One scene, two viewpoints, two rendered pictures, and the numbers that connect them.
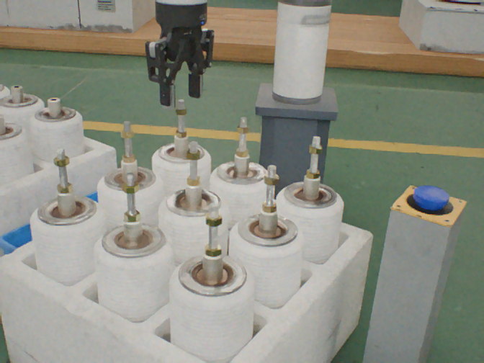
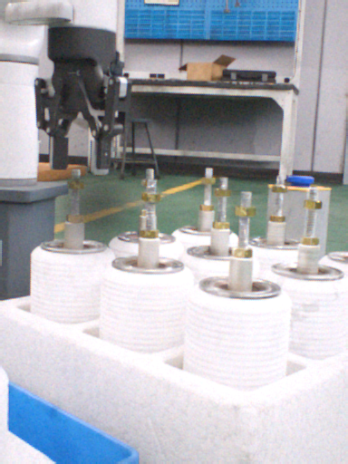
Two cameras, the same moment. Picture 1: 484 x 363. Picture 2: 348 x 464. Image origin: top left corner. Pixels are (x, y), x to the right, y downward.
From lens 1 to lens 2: 1.04 m
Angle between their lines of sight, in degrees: 78
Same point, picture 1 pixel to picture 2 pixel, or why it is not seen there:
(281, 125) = (36, 212)
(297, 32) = (31, 95)
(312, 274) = not seen: hidden behind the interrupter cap
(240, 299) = not seen: outside the picture
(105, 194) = (178, 282)
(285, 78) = (23, 154)
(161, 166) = (99, 261)
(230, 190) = (178, 249)
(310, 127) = (52, 208)
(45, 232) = (287, 304)
